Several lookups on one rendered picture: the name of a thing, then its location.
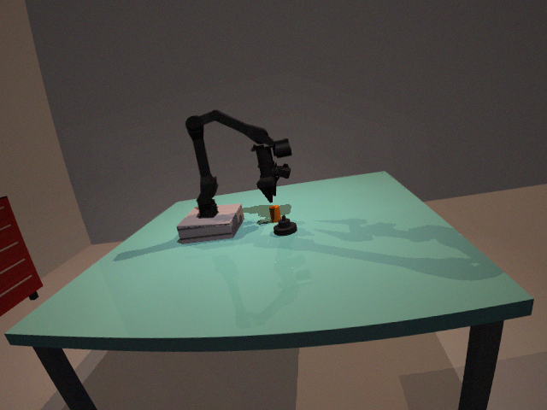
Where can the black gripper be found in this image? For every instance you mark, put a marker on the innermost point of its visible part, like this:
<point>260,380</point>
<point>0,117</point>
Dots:
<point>266,183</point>

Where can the orange knob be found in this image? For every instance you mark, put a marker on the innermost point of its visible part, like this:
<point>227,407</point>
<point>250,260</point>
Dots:
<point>275,213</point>

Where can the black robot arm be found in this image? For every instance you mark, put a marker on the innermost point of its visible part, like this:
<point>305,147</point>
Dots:
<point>208,184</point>

